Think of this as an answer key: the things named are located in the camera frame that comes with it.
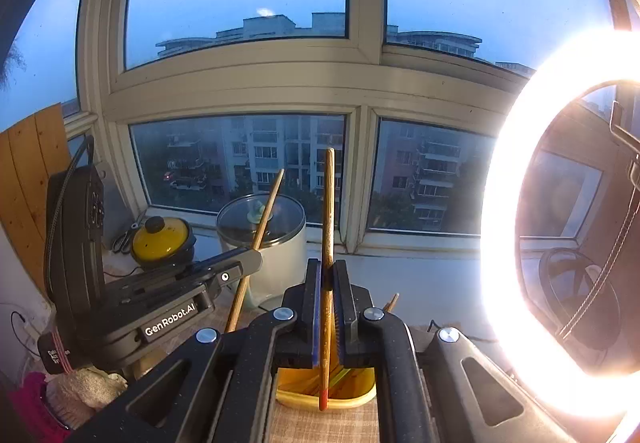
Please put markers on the wooden board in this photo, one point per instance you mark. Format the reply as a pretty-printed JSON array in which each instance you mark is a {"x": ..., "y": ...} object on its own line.
[{"x": 30, "y": 173}]

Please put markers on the grey cutting board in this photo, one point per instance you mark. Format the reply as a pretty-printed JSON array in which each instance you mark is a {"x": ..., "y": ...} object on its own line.
[{"x": 117, "y": 213}]

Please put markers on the scissors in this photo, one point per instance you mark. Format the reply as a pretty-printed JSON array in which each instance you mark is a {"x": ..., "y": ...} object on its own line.
[{"x": 122, "y": 240}]

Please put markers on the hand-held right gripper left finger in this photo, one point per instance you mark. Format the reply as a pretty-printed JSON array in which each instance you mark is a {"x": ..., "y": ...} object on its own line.
[{"x": 314, "y": 313}]

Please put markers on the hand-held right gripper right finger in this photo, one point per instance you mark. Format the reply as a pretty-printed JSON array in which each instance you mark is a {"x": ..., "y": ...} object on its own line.
[{"x": 339, "y": 323}]

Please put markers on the red-tipped wooden chopstick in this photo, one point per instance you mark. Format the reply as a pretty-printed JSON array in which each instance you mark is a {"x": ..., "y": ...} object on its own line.
[{"x": 330, "y": 203}]

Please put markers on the white power strip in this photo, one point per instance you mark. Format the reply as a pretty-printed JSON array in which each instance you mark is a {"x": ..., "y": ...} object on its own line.
[{"x": 25, "y": 329}]

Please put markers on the white window frame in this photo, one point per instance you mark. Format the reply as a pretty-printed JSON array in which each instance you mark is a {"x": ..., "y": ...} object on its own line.
[{"x": 240, "y": 88}]

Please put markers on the bamboo chopstick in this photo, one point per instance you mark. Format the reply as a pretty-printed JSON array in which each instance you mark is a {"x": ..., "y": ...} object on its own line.
[
  {"x": 391, "y": 303},
  {"x": 270, "y": 203}
]

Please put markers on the white electric pot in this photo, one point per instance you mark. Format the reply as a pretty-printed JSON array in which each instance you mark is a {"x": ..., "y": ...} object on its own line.
[{"x": 285, "y": 263}]

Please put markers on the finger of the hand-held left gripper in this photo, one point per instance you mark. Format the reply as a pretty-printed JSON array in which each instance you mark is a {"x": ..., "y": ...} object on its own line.
[{"x": 235, "y": 265}]

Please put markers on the black casserole yellow lid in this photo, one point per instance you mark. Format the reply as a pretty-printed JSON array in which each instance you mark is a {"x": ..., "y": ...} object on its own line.
[{"x": 160, "y": 243}]

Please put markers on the yellow plastic bin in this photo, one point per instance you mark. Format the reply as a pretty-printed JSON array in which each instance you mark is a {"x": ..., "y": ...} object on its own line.
[{"x": 350, "y": 383}]

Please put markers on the floral slow cooker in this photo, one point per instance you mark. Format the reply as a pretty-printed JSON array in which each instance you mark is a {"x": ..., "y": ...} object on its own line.
[{"x": 560, "y": 273}]

